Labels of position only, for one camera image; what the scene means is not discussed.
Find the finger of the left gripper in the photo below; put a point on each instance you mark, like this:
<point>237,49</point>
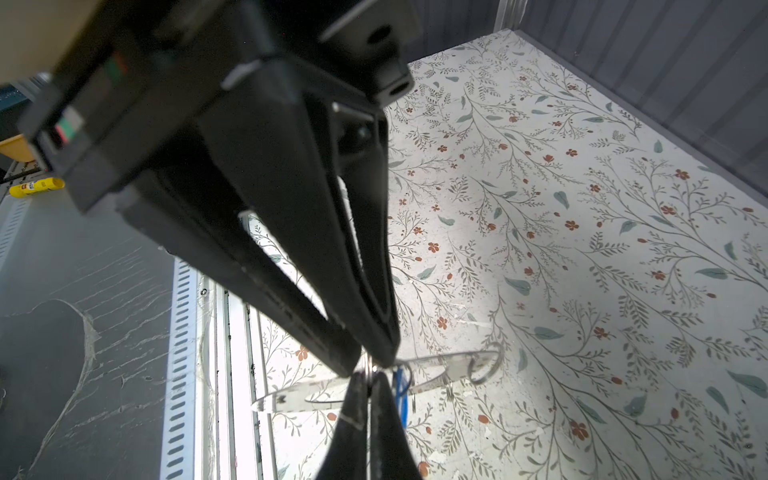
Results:
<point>194,215</point>

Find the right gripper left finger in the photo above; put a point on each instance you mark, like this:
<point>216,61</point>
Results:
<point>346,456</point>

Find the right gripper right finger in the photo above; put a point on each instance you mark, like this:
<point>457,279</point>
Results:
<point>390,456</point>

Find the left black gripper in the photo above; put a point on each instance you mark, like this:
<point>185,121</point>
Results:
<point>284,98</point>

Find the yellow tube on bench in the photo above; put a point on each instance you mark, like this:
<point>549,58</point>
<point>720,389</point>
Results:
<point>33,187</point>

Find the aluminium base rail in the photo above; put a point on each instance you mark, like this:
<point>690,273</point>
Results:
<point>232,439</point>

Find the white cable duct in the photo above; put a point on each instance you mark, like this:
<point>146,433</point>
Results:
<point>178,440</point>

